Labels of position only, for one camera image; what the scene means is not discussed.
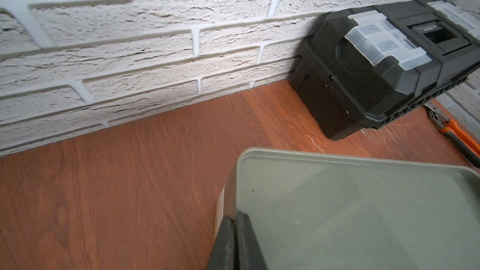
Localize orange handled pliers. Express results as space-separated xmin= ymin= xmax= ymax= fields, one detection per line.
xmin=423 ymin=103 xmax=480 ymax=168

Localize black plastic toolbox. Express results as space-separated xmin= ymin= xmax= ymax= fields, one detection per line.
xmin=291 ymin=0 xmax=480 ymax=141

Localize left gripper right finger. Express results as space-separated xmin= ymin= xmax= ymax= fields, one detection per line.
xmin=235 ymin=211 xmax=268 ymax=270

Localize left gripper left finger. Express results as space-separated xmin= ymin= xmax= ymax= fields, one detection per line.
xmin=206 ymin=216 xmax=236 ymax=270

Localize three-drawer storage box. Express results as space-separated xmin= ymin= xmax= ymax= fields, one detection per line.
xmin=214 ymin=148 xmax=480 ymax=270

